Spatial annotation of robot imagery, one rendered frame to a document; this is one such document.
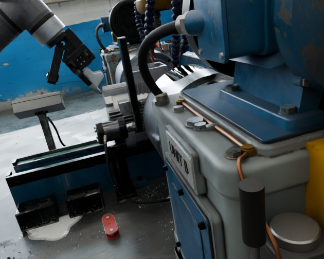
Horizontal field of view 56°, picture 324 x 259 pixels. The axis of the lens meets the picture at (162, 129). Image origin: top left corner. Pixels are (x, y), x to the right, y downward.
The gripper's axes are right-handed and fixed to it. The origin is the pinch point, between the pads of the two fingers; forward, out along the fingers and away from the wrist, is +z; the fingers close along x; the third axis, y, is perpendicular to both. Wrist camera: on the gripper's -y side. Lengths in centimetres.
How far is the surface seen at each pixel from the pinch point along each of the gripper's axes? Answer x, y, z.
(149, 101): -31.1, 10.2, 3.7
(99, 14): 551, 58, -6
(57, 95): 15.9, -12.6, -5.6
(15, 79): 532, -144, -19
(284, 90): -73, 20, -2
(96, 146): -2.9, -12.3, 12.4
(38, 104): 14.9, -19.6, -7.9
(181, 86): -42.3, 16.7, 2.1
